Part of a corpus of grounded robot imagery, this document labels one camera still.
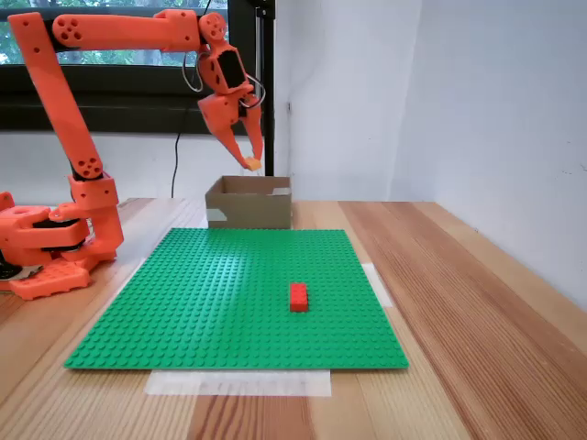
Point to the yellow lego block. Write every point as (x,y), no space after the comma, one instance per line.
(253,164)

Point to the open cardboard box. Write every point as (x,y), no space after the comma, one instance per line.
(257,211)

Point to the green lego baseplate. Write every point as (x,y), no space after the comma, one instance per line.
(206,311)

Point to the red lego block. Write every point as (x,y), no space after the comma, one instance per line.
(299,299)

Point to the black framed window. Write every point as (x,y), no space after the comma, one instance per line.
(137,114)

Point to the wide white masking tape strip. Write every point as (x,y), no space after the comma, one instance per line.
(238,384)

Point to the black table clamp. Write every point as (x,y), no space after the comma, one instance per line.
(7,272)

